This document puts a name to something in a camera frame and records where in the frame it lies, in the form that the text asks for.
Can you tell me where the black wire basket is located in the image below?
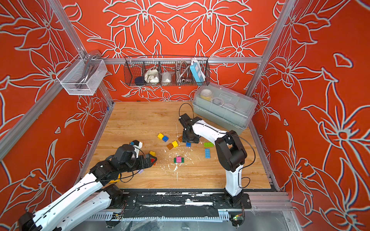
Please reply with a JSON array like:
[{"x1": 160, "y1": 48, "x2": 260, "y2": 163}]
[{"x1": 124, "y1": 55, "x2": 210, "y2": 87}]

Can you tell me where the yellow lego brick far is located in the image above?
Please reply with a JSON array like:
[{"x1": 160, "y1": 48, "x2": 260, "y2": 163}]
[{"x1": 157, "y1": 133, "x2": 164, "y2": 140}]

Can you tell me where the grey lidded storage box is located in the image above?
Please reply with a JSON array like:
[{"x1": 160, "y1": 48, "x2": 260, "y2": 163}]
[{"x1": 192, "y1": 83, "x2": 257, "y2": 135}]

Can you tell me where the clear plastic bin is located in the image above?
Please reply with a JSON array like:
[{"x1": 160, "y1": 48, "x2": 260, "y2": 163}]
[{"x1": 57, "y1": 57, "x2": 108, "y2": 96}]

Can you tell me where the yellow tape measure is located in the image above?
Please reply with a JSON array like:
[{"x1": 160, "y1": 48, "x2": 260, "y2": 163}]
[{"x1": 110, "y1": 176, "x2": 120, "y2": 183}]

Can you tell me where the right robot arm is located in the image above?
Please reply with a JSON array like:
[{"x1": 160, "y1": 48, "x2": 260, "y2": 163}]
[{"x1": 179, "y1": 114, "x2": 247, "y2": 208}]

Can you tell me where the white cloth in basket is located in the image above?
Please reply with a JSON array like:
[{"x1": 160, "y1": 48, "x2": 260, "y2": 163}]
[{"x1": 144, "y1": 69, "x2": 160, "y2": 83}]

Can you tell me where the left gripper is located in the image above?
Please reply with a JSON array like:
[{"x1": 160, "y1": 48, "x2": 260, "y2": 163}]
[{"x1": 120, "y1": 153, "x2": 158, "y2": 174}]

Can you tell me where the dark green lego plate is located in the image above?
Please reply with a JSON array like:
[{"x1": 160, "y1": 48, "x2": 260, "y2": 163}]
[{"x1": 173, "y1": 157, "x2": 185, "y2": 164}]

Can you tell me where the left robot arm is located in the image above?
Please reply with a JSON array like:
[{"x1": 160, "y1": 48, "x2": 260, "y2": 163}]
[{"x1": 18, "y1": 144, "x2": 157, "y2": 231}]

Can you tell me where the lime green lego brick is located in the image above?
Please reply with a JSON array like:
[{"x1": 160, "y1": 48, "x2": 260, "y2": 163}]
[{"x1": 203, "y1": 142, "x2": 214, "y2": 148}]

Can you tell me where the light blue long lego brick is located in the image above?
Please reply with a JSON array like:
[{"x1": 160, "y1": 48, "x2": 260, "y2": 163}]
[{"x1": 205, "y1": 149, "x2": 211, "y2": 159}]

